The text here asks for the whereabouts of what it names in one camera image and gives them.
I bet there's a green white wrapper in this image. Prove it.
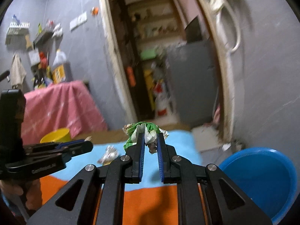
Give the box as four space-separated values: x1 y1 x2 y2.
123 122 169 154

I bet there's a yellow plastic bowl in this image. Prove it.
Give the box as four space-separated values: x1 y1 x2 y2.
40 128 72 143

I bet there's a pink checked cloth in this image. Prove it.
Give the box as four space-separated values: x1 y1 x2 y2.
21 80 108 145

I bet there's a blue plastic basin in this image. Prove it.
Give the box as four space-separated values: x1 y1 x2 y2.
219 147 297 224

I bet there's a large oil jug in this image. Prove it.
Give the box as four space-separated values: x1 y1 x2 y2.
51 49 72 84

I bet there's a beige hanging towel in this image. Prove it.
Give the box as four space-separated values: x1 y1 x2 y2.
10 52 26 90

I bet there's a red white sack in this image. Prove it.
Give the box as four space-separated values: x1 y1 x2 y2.
154 80 169 117

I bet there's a green box on shelf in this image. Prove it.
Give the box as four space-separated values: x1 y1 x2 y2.
140 49 157 60

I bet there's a white wall switch plate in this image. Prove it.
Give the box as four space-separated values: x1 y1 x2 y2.
69 12 87 31

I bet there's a white hanging hose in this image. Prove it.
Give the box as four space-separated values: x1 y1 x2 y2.
209 0 245 54

